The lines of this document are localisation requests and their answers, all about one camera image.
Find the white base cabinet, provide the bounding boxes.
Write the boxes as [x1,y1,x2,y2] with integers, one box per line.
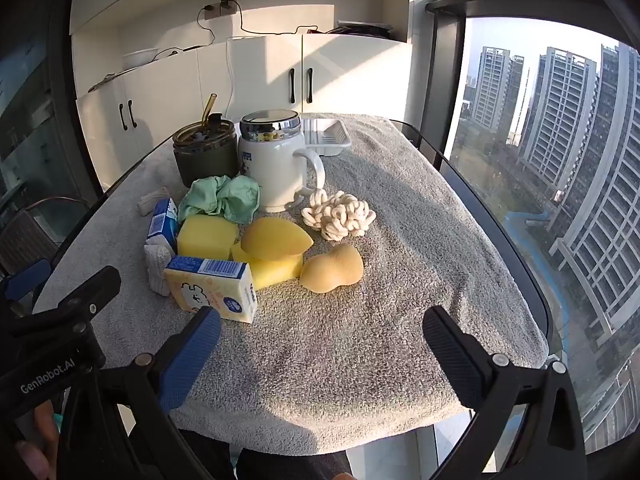
[75,34,413,191]

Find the yellow and blue carton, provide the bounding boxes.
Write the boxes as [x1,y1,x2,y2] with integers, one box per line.
[164,256,258,324]

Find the metal frame chair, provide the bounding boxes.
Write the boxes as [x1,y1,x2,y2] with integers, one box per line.
[0,197,93,281]

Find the blue and white carton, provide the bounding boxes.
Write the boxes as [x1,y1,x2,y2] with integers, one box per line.
[146,198,181,256]

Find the green tumbler with straw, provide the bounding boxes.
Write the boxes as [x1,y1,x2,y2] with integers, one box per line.
[172,93,240,191]

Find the green cloth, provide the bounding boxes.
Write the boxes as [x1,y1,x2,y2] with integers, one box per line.
[177,175,262,225]

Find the white cable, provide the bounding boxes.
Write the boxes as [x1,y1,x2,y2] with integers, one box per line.
[226,37,237,117]

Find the grey terry towel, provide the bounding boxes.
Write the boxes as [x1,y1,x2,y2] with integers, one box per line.
[32,112,548,456]

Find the white bowl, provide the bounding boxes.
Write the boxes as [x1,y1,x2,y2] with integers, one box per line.
[122,48,160,70]

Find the rounded yellow sponge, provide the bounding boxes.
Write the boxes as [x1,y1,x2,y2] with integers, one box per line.
[177,214,241,261]

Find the gourd-shaped yellow makeup sponge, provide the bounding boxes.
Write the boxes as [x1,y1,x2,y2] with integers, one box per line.
[300,243,364,293]

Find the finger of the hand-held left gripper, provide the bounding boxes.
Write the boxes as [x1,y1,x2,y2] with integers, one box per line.
[0,259,52,318]
[7,266,122,341]

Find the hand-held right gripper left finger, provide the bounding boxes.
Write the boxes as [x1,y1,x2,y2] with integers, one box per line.
[59,306,222,480]

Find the white mug with chrome lid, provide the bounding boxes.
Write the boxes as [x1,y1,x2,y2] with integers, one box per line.
[237,110,327,213]

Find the apartment buildings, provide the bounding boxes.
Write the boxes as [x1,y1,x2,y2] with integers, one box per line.
[462,42,640,341]

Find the dark flat object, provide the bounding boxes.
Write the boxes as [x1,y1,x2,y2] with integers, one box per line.
[89,72,132,93]

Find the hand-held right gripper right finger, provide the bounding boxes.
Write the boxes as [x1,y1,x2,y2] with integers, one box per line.
[421,305,587,480]

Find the teardrop yellow makeup sponge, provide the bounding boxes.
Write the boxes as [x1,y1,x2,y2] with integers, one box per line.
[240,217,315,262]

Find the person's left hand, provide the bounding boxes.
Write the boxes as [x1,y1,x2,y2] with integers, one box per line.
[14,400,63,480]

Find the white plastic tray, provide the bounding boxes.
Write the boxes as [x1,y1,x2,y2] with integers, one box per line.
[300,117,353,159]

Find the black cable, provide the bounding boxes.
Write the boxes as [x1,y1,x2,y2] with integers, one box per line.
[196,6,319,37]

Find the small white rope piece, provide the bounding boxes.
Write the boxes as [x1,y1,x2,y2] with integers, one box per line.
[137,187,173,217]

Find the white knotted rope ball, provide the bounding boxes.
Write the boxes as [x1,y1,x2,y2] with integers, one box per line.
[301,190,377,242]

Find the black window frame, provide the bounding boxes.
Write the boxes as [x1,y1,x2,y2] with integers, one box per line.
[425,0,640,171]

